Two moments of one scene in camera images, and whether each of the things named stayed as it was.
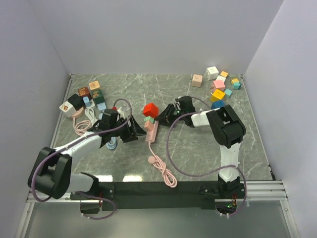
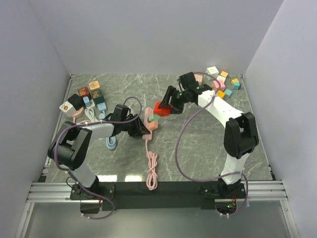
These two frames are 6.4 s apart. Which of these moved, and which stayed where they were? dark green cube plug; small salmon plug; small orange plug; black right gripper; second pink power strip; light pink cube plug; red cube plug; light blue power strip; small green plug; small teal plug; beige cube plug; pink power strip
Moved: red cube plug; black right gripper; small green plug; pink power strip
Stayed: small salmon plug; small orange plug; small teal plug; dark green cube plug; light pink cube plug; light blue power strip; beige cube plug; second pink power strip
